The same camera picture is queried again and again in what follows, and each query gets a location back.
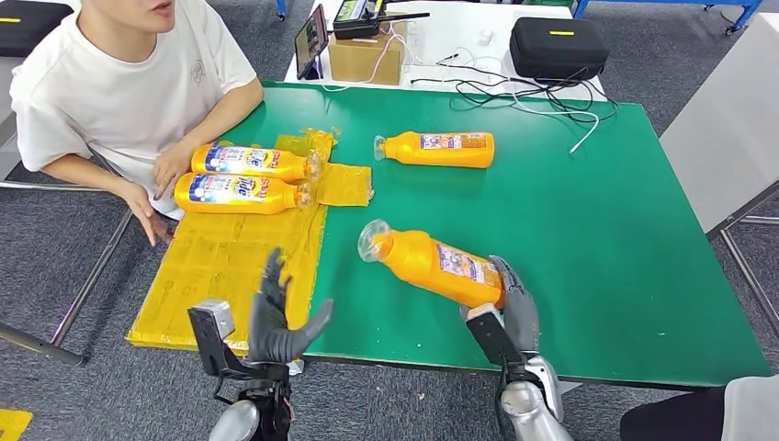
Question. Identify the person's left hand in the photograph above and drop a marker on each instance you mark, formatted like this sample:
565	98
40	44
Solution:
170	167

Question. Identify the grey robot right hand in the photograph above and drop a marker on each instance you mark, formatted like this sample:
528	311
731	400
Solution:
522	316

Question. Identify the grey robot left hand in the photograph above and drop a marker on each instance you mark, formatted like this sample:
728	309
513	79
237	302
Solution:
268	329

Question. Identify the person's right hand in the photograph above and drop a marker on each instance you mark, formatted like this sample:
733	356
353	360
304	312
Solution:
143	210

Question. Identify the orange detergent bottle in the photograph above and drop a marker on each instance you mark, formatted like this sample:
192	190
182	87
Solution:
243	173
420	262
438	157
243	206

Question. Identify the person's right forearm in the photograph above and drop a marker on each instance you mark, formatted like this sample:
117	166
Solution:
85	176

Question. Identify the person's left forearm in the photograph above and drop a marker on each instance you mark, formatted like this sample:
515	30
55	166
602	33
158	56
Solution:
225	115

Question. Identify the white table foot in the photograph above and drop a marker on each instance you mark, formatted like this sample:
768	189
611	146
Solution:
296	367
571	388

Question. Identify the yellow tape mat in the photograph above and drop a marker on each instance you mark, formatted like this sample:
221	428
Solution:
213	274

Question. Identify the person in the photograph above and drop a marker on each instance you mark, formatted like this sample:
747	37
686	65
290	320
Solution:
700	414
121	91

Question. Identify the black tablet on stand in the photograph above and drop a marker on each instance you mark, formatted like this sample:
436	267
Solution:
311	39

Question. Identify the blue metal rack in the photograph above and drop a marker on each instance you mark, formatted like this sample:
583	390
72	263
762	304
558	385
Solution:
281	7

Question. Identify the black zip case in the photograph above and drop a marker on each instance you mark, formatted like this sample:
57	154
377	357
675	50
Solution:
30	30
557	47

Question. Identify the grey metal table legs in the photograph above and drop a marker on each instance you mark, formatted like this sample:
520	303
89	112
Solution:
738	271

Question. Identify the brown cardboard box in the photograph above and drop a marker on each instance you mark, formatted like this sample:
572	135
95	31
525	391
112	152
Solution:
365	63

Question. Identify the black radio remote controller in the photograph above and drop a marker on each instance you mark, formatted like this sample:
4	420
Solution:
359	20

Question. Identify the yellow floor tape patch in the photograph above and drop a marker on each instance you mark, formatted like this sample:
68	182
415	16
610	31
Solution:
12	426

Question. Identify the white side table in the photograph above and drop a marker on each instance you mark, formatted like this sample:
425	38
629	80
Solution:
718	122

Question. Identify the small white adapter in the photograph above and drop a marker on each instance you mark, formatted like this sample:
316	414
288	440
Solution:
484	36

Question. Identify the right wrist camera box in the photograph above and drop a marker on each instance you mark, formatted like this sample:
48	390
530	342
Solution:
493	338

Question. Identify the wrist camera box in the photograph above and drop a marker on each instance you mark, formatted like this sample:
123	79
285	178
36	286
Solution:
493	338
213	319

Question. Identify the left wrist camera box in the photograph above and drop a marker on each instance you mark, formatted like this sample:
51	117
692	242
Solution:
213	319

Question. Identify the grey metal frame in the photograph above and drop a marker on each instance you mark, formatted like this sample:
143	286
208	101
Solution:
91	278

